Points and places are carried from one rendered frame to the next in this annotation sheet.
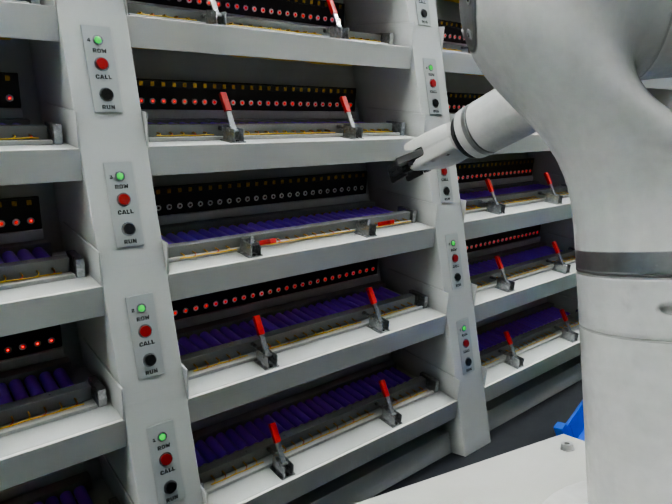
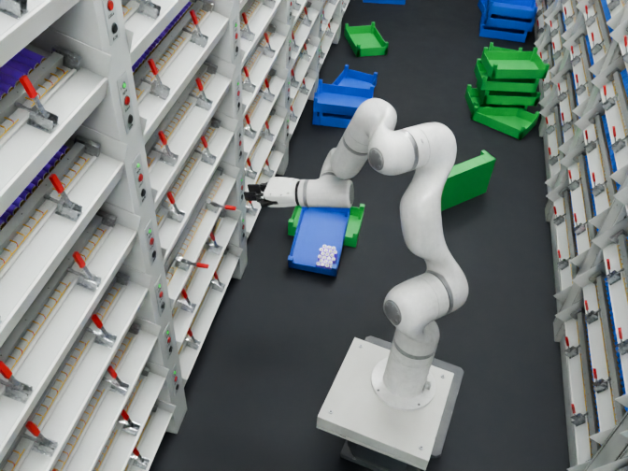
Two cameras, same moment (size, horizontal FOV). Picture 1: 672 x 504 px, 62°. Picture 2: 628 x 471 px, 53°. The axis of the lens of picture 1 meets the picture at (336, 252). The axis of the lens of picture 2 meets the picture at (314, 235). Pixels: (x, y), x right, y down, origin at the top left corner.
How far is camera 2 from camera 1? 1.55 m
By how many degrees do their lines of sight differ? 55
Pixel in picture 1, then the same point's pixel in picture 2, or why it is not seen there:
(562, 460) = (362, 353)
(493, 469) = (349, 365)
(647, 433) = (407, 378)
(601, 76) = (420, 338)
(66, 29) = (140, 237)
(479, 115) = (314, 200)
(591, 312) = (400, 359)
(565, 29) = (416, 335)
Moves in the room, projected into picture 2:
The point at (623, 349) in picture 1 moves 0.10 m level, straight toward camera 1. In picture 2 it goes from (406, 367) to (420, 399)
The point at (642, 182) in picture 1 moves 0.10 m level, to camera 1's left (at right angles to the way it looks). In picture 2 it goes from (419, 347) to (392, 366)
